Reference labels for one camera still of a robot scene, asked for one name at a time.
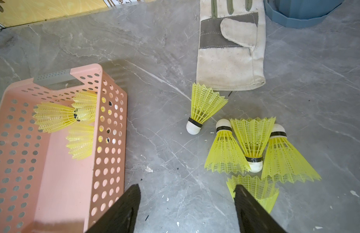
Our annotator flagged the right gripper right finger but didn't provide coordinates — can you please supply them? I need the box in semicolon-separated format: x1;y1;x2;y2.
234;184;286;233

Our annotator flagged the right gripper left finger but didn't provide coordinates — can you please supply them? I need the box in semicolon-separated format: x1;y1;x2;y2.
87;184;141;233

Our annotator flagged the pink plastic storage basket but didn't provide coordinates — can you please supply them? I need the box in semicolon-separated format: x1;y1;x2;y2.
0;64;128;233

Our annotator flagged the yellow shuttlecock two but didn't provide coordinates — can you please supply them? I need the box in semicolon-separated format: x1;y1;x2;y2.
72;92;98;124

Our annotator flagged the yellow shuttlecock one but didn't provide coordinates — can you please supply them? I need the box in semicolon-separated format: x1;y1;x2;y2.
34;103;77;133

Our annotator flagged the yellow shuttlecock four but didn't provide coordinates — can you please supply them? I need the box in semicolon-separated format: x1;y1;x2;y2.
186;83;228;135

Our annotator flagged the yellow shuttlecock three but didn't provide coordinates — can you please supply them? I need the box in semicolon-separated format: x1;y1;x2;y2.
66;124;94;160

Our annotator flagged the yellow shuttlecock eight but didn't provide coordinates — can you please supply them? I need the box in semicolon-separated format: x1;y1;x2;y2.
226;175;280;213

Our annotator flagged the yellow shuttlecock seven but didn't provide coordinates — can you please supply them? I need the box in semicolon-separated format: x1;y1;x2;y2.
261;123;322;183

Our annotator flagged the yellow shuttlecock five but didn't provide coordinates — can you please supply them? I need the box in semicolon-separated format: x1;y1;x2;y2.
204;119;251;174

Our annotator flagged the yellow shuttlecock six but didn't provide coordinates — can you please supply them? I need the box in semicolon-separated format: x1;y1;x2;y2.
230;117;276;173

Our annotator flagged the white grey work glove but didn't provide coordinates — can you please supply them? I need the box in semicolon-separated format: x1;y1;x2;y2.
196;1;266;91

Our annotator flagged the potted plant blue pot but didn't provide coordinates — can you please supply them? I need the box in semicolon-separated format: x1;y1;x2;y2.
264;0;344;29

